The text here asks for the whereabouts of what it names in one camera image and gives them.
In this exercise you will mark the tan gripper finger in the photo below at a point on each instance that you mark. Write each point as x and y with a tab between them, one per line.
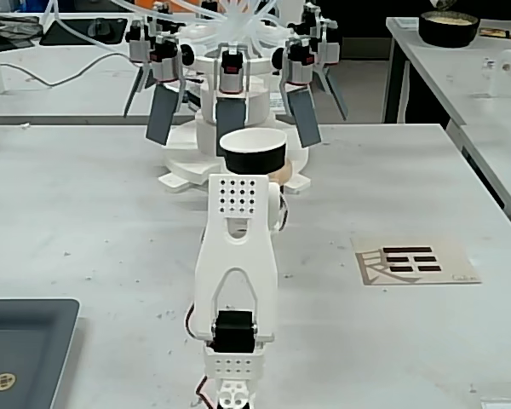
286	172

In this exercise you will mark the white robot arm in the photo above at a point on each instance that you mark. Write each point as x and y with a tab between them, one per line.
234	255

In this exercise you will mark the black desk mat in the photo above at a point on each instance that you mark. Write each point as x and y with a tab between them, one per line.
85	32

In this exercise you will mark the grey flap dispenser unit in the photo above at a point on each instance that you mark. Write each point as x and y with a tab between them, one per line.
138	47
230	119
330	51
304	119
159	115

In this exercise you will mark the clear tubing bundle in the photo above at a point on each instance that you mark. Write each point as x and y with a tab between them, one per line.
238	19

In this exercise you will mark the white side table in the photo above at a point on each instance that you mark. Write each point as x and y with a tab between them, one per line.
451	85

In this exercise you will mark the black round bowl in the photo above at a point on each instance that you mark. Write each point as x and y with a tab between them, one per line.
449	32

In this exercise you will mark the orange brown packet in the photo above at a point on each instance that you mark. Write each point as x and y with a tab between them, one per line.
493	32

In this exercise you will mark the grey plastic tray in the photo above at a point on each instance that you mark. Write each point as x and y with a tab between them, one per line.
25	341

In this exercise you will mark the dark crumpled cloth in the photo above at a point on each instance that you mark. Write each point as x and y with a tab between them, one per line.
8	25

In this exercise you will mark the white flat panel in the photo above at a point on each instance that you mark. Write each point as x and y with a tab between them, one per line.
504	402

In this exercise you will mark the round gold token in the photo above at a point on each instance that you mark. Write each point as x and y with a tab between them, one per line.
3	381

